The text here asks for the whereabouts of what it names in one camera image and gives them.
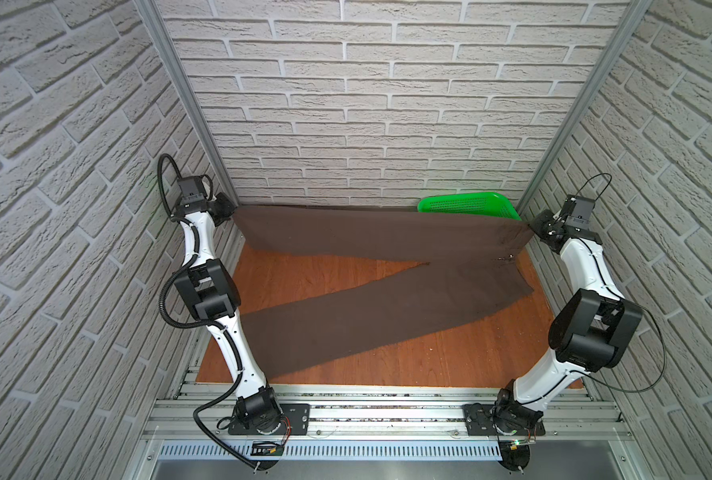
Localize brown trousers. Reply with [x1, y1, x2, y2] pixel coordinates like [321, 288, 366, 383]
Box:
[234, 206, 533, 378]

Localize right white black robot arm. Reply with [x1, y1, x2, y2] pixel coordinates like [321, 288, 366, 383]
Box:
[491, 194, 644, 435]

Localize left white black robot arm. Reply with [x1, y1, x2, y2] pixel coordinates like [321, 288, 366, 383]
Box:
[159, 176, 288, 435]

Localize green plastic basket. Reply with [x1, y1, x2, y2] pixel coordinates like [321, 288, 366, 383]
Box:
[417, 192, 520, 220]

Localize small black electronics box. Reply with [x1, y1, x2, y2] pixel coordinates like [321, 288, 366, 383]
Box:
[251, 441, 286, 457]

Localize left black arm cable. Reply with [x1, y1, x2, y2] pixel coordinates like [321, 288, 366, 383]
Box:
[156, 153, 258, 472]

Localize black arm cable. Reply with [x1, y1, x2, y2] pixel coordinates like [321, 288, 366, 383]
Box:
[571, 172, 668, 395]
[156, 153, 258, 472]

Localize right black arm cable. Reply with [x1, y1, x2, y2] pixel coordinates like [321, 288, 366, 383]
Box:
[571, 172, 668, 395]

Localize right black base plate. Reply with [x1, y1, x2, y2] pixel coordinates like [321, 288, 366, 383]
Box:
[462, 403, 546, 437]

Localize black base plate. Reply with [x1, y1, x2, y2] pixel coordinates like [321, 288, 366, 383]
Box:
[228, 403, 311, 438]
[462, 403, 546, 437]

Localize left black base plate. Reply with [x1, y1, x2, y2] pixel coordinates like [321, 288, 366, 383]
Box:
[228, 403, 311, 438]

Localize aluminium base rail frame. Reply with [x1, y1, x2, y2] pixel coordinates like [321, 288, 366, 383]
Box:
[122, 373, 654, 479]

